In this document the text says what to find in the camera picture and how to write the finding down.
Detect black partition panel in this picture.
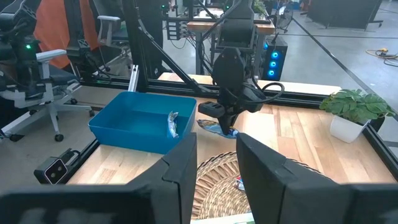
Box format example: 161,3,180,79
307,0,384,30

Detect blue plastic bin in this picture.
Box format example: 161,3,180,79
88,90,198,155

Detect round woven straw mat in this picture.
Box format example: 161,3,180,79
190,151,253,220

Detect green table plant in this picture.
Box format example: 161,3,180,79
252,0,269,17

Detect blue granola bar red label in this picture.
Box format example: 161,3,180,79
234,175,247,192

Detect black floor fan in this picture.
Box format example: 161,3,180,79
275,5,294,34

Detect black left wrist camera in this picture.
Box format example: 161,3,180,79
198,100,227,119

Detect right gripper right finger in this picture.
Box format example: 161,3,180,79
235,133,398,224

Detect yellow cable coil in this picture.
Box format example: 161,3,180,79
365,47,398,68

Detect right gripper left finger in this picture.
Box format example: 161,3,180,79
0,132,198,224

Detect green plant white pot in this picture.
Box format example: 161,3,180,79
319,88,397,144

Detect black depth camera box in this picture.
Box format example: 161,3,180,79
33,148,81,185

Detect white metal bracket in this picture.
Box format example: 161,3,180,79
127,64,140,93

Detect grey office chair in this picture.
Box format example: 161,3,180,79
96,15,130,52

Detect orange fabric sheet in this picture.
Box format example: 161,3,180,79
33,0,101,70

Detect black aluminium table frame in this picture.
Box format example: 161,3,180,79
67,0,398,184

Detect silver granola bar wrapper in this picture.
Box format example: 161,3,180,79
167,111,180,139

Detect white office chair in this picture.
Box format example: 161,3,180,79
0,49,96,142

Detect computer tower blue lights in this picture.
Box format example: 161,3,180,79
261,35,289,82

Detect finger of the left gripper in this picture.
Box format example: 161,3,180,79
226,112,240,138
217,114,229,137

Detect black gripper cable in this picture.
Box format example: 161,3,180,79
248,81,285,105

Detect wooden top work table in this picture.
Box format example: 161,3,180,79
186,7,277,76

